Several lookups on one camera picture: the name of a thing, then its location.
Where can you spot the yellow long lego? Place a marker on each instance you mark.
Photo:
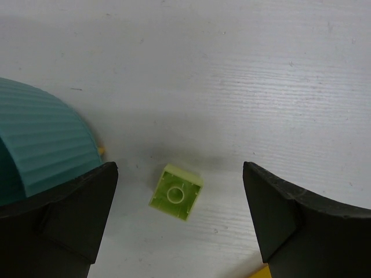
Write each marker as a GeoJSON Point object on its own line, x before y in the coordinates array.
{"type": "Point", "coordinates": [264, 272]}

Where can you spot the light green square lego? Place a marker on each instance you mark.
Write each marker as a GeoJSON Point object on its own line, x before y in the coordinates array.
{"type": "Point", "coordinates": [176, 192]}

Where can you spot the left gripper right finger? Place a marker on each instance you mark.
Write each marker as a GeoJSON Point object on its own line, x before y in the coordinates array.
{"type": "Point", "coordinates": [303, 234]}

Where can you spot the teal round divided container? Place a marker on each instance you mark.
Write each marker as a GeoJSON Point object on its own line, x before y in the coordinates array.
{"type": "Point", "coordinates": [44, 142]}

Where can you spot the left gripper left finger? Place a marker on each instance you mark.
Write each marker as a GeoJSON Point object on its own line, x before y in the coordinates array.
{"type": "Point", "coordinates": [58, 232]}

